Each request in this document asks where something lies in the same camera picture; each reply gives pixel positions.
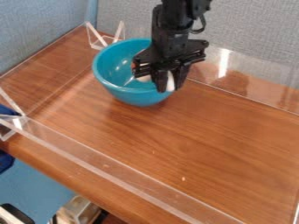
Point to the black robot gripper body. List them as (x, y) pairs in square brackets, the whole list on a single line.
[(173, 49)]

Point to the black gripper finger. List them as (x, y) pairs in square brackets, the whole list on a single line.
[(179, 74), (161, 78)]

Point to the toy mushroom brown cap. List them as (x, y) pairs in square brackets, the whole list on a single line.
[(147, 78)]

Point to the blue plastic bowl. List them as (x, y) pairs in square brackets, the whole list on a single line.
[(111, 68)]

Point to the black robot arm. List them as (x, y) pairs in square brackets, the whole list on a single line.
[(173, 52)]

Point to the clear acrylic table barrier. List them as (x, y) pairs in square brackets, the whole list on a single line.
[(207, 158)]

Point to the dark blue cloth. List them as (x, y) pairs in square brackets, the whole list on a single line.
[(7, 115)]

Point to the grey box under table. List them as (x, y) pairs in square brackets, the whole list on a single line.
[(78, 211)]

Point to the black object at bottom left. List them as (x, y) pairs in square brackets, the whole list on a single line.
[(13, 216)]

